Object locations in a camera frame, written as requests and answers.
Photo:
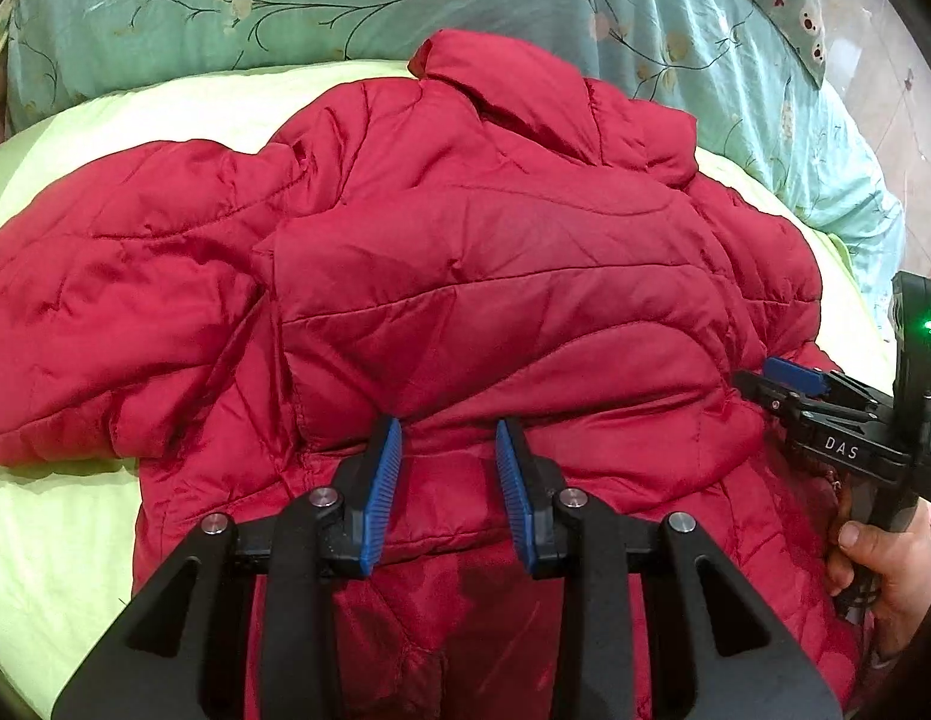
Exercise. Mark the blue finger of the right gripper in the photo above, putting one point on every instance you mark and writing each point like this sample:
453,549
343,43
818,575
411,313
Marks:
791,377
764,392

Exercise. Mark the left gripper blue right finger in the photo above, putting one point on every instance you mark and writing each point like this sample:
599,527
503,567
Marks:
716,649

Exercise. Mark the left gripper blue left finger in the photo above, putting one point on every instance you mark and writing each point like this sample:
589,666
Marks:
235,597

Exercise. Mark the red quilted puffer jacket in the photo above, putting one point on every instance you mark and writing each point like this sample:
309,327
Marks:
491,235

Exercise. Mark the person's right hand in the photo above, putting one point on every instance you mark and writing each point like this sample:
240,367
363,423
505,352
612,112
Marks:
902,561

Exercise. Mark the light green bed sheet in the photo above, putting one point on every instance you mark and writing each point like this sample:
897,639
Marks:
67,531

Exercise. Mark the teal floral quilt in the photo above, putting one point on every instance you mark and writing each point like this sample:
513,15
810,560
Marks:
694,55

